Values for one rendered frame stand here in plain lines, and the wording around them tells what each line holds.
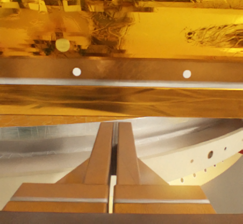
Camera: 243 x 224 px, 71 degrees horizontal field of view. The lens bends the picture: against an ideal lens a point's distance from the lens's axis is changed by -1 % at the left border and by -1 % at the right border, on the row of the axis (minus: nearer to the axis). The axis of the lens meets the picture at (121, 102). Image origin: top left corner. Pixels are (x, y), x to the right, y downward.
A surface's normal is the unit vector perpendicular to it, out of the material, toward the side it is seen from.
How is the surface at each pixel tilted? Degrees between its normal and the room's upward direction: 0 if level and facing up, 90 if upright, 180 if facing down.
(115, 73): 90
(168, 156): 90
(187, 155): 90
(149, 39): 124
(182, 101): 90
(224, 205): 62
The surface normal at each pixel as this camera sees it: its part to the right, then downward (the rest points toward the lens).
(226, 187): 0.50, -0.25
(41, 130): 0.19, 0.26
